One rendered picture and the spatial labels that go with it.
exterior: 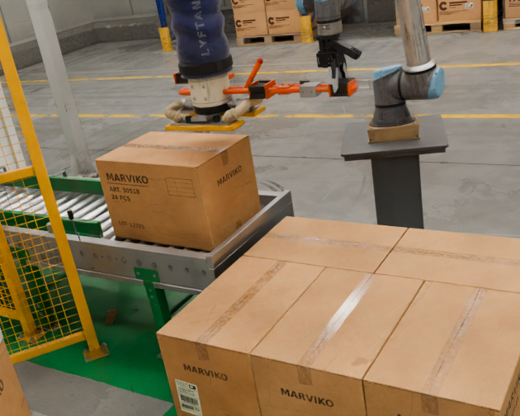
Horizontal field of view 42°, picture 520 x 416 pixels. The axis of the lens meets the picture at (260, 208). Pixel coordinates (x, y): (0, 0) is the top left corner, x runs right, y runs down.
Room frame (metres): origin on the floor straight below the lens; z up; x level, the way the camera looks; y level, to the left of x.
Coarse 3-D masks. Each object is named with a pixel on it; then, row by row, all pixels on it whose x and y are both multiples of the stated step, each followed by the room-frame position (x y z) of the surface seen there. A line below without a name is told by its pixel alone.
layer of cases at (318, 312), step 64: (256, 256) 2.55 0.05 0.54; (320, 256) 2.45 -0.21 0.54; (384, 256) 2.36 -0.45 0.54; (448, 256) 2.27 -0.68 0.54; (512, 256) 2.19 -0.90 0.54; (192, 320) 2.12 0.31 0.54; (256, 320) 2.05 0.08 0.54; (320, 320) 1.98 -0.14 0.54; (384, 320) 1.92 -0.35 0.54; (448, 320) 1.85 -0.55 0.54; (512, 320) 1.80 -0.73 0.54; (192, 384) 2.02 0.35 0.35; (256, 384) 1.86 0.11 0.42; (320, 384) 1.72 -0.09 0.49; (384, 384) 1.60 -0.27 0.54; (448, 384) 1.55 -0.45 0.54; (512, 384) 1.53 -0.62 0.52
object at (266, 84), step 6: (252, 84) 2.70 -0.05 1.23; (258, 84) 2.71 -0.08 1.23; (264, 84) 2.70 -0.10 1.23; (270, 84) 2.67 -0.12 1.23; (252, 90) 2.66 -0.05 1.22; (258, 90) 2.65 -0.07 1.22; (264, 90) 2.64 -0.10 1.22; (252, 96) 2.66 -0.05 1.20; (258, 96) 2.65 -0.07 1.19; (264, 96) 2.64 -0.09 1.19; (270, 96) 2.66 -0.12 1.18
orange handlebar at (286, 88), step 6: (282, 84) 2.64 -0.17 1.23; (288, 84) 2.62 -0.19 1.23; (294, 84) 2.64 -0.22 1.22; (300, 84) 2.62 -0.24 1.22; (324, 84) 2.56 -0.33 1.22; (354, 84) 2.48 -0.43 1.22; (180, 90) 2.88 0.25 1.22; (186, 90) 2.86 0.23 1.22; (228, 90) 2.75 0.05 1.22; (234, 90) 2.73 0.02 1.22; (240, 90) 2.71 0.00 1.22; (246, 90) 2.70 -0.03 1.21; (270, 90) 2.64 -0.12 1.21; (276, 90) 2.63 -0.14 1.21; (282, 90) 2.61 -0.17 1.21; (288, 90) 2.60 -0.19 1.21; (294, 90) 2.58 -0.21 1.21; (318, 90) 2.53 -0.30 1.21; (324, 90) 2.51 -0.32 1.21; (354, 90) 2.47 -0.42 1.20
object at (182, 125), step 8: (184, 120) 2.82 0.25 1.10; (216, 120) 2.70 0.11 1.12; (240, 120) 2.69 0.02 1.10; (168, 128) 2.78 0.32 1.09; (176, 128) 2.76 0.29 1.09; (184, 128) 2.74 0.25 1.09; (192, 128) 2.72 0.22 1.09; (200, 128) 2.70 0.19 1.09; (208, 128) 2.67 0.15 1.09; (216, 128) 2.65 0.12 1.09; (224, 128) 2.63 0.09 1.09; (232, 128) 2.62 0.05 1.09
